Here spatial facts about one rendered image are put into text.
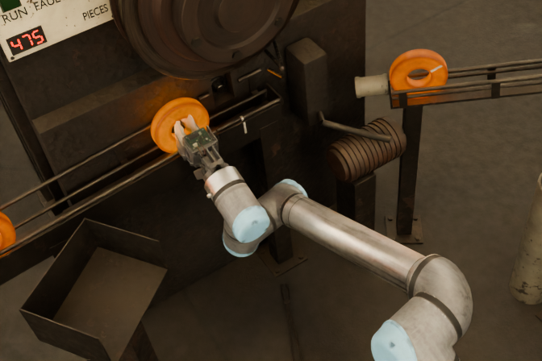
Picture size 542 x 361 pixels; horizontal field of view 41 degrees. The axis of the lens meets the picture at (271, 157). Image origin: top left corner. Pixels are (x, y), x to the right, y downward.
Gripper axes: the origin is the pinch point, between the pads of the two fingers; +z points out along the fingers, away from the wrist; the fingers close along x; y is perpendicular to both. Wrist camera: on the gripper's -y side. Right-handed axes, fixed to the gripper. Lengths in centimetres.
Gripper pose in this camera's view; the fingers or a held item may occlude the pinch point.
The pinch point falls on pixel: (179, 120)
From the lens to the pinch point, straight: 184.8
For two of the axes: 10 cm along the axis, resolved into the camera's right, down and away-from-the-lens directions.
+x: -8.4, 4.5, -3.0
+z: -5.3, -7.5, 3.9
